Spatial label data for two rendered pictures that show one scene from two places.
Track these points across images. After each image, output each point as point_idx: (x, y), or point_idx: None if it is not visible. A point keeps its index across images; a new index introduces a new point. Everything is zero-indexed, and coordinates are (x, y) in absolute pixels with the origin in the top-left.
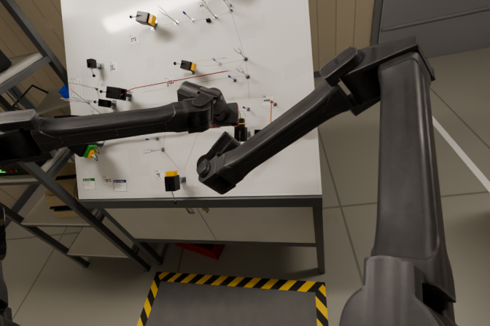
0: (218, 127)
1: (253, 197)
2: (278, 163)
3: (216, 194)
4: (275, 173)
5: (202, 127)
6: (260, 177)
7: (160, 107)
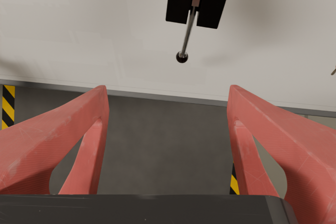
0: (99, 168)
1: (197, 99)
2: (301, 45)
3: (97, 84)
4: (277, 67)
5: None
6: (229, 69)
7: None
